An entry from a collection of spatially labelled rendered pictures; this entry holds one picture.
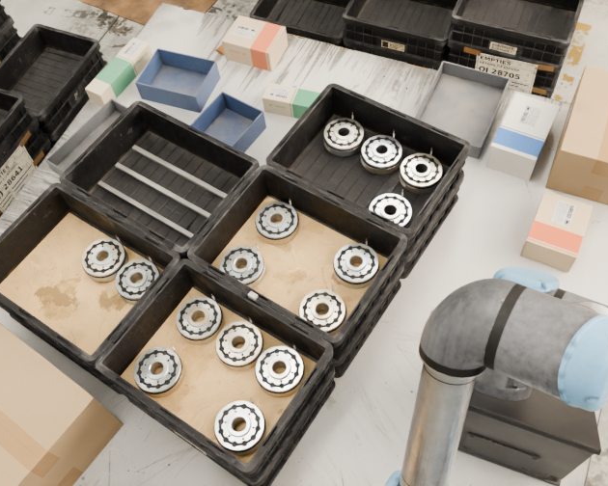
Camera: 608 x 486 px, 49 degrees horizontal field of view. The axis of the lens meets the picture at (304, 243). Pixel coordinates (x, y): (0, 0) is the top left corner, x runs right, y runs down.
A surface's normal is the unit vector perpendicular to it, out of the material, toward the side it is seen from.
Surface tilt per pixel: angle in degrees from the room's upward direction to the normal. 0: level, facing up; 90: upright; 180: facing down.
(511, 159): 90
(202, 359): 0
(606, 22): 0
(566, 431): 44
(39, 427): 0
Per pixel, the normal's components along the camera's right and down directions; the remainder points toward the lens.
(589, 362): -0.41, -0.10
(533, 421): 0.20, -0.93
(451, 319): -0.83, -0.18
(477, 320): -0.62, -0.15
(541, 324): -0.29, -0.46
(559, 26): -0.07, -0.51
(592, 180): -0.39, 0.81
